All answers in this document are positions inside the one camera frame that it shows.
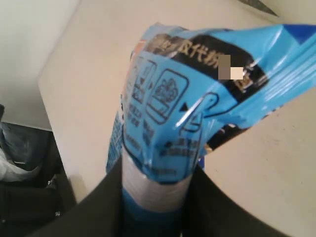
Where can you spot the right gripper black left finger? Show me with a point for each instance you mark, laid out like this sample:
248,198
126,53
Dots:
97,215

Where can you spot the blue instant noodle packet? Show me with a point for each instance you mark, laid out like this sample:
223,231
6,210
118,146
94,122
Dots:
187,92

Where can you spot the dark clutter beside table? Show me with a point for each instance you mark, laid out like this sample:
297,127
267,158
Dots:
34,189

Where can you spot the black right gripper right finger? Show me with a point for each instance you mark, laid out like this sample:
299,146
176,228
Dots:
208,212

